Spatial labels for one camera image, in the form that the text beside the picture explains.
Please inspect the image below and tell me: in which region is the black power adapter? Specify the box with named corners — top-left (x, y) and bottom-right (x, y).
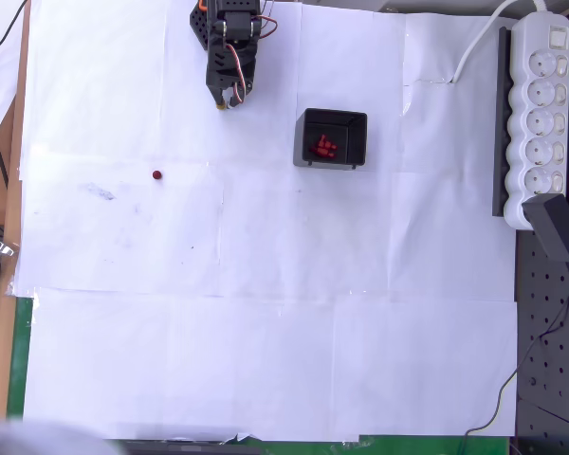
top-left (521, 192), bottom-right (569, 264)

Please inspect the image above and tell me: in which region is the blurred grey object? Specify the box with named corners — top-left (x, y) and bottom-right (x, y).
top-left (0, 405), bottom-right (119, 455)

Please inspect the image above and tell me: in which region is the white power strip cable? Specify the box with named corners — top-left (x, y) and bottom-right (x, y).
top-left (451, 0), bottom-right (551, 84)

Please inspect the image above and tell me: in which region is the black pegboard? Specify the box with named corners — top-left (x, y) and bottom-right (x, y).
top-left (514, 7), bottom-right (569, 455)

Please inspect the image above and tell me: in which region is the dark power strip holder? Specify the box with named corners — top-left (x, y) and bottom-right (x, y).
top-left (491, 27), bottom-right (513, 219)

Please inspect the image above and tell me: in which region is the green cutting mat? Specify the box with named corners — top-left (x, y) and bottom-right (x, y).
top-left (7, 296), bottom-right (511, 455)

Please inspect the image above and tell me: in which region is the black square container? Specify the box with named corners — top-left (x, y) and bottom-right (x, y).
top-left (292, 107), bottom-right (369, 172)

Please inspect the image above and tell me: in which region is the white paper sheet covering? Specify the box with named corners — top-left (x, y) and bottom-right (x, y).
top-left (16, 0), bottom-right (521, 443)

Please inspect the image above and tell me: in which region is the thin black adapter cable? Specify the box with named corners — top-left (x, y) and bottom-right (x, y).
top-left (457, 260), bottom-right (569, 455)

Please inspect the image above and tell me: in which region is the dark flat device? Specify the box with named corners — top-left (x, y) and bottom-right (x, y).
top-left (122, 439), bottom-right (262, 455)

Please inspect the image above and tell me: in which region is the white power strip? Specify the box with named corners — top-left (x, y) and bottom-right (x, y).
top-left (502, 11), bottom-right (569, 232)

